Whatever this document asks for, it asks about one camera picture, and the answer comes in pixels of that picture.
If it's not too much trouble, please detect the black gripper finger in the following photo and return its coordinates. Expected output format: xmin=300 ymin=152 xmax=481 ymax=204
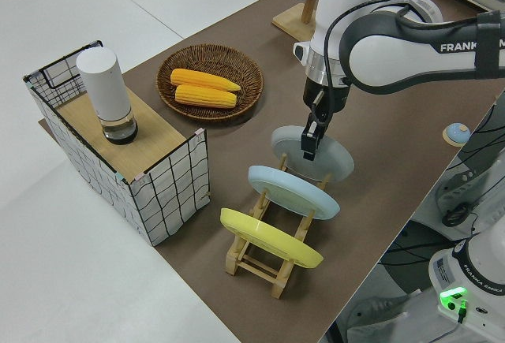
xmin=301 ymin=110 xmax=329 ymax=162

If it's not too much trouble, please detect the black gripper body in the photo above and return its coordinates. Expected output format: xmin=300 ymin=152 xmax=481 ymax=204
xmin=302 ymin=76 xmax=352 ymax=123

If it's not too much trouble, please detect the gray plate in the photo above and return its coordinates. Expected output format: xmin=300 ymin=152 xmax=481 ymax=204
xmin=271 ymin=125 xmax=355 ymax=184

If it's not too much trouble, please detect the light blue plate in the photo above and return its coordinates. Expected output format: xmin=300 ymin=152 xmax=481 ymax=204
xmin=247 ymin=165 xmax=341 ymax=222

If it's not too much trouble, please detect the yellow plate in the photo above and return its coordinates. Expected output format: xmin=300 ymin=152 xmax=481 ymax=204
xmin=219 ymin=207 xmax=324 ymax=269

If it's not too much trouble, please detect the wooden plate rack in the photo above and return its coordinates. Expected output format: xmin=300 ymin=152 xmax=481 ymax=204
xmin=224 ymin=152 xmax=332 ymax=300

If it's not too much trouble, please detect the wooden mug tree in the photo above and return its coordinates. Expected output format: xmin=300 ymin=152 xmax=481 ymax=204
xmin=271 ymin=0 xmax=323 ymax=43

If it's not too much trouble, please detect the brown table mat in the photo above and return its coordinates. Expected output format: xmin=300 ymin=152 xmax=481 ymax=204
xmin=38 ymin=0 xmax=505 ymax=343

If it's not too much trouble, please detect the brown wicker basket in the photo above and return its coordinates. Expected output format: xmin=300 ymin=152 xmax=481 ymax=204
xmin=156 ymin=44 xmax=264 ymax=121

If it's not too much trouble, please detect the yellow corn cob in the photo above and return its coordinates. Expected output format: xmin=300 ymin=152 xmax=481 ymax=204
xmin=174 ymin=84 xmax=238 ymax=109
xmin=170 ymin=68 xmax=242 ymax=93

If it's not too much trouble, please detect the white cylindrical bottle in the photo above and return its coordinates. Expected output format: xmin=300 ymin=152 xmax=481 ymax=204
xmin=76 ymin=46 xmax=139 ymax=145

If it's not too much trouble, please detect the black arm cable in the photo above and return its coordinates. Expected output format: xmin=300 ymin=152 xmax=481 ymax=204
xmin=321 ymin=0 xmax=443 ymax=88

